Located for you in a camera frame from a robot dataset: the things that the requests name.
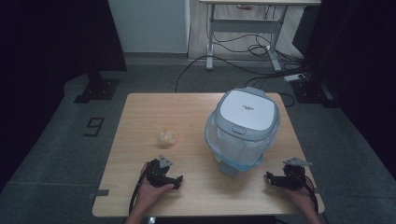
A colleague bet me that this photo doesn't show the black looped cable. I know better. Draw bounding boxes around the black looped cable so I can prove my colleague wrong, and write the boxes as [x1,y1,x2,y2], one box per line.
[246,76,296,108]

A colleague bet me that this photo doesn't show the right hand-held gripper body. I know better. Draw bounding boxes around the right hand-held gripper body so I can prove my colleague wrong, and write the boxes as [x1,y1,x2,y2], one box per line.
[281,157,314,191]

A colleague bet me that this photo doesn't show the clear plastic bin liner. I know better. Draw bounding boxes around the clear plastic bin liner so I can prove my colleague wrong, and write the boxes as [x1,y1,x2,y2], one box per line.
[204,111,281,173]

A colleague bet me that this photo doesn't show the person's right hand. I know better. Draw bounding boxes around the person's right hand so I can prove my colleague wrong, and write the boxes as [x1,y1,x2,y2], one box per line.
[281,183,318,217]

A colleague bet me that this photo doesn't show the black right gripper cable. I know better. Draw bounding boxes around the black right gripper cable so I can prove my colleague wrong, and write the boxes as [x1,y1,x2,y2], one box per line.
[303,175,331,224]

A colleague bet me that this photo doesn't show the grey white lidded trash can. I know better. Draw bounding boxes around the grey white lidded trash can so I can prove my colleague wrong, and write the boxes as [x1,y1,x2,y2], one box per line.
[204,86,281,177]

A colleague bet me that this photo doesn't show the tangled black cables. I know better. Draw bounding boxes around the tangled black cables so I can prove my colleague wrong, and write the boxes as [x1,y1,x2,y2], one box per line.
[212,6,304,63]

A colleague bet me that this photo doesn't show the dark curtain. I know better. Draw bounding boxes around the dark curtain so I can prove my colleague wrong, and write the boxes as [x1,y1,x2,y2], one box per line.
[0,0,128,190]
[291,0,396,181]

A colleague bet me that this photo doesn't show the white desk frame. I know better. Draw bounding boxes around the white desk frame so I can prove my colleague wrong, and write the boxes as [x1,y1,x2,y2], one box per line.
[199,0,322,73]

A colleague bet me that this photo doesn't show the black stand base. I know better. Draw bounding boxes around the black stand base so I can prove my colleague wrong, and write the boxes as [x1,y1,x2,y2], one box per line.
[290,77,341,109]
[73,70,120,105]

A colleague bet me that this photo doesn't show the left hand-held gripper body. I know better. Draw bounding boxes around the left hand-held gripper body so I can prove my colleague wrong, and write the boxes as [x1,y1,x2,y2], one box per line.
[146,154,176,189]

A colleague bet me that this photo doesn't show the yellowish wrapper ball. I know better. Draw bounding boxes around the yellowish wrapper ball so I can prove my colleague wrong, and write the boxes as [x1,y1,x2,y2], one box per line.
[157,128,178,149]

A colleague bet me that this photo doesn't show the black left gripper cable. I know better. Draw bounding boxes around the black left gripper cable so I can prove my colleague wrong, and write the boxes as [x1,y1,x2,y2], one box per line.
[128,174,148,217]

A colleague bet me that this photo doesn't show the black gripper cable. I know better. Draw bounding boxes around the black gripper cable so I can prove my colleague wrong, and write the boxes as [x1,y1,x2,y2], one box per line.
[128,174,148,217]
[303,175,331,224]

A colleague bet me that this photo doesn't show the white power strip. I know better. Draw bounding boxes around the white power strip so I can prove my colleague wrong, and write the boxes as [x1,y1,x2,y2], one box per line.
[283,73,308,83]

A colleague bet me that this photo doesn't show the long black floor cable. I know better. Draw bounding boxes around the long black floor cable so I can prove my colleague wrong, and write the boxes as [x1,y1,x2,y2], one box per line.
[174,54,312,93]

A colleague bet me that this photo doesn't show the grey tape strip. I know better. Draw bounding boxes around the grey tape strip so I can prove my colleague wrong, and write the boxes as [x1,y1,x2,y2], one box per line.
[88,189,110,201]

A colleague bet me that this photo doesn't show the person's left hand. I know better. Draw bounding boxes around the person's left hand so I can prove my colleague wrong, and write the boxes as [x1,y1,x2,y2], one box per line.
[135,161,176,211]

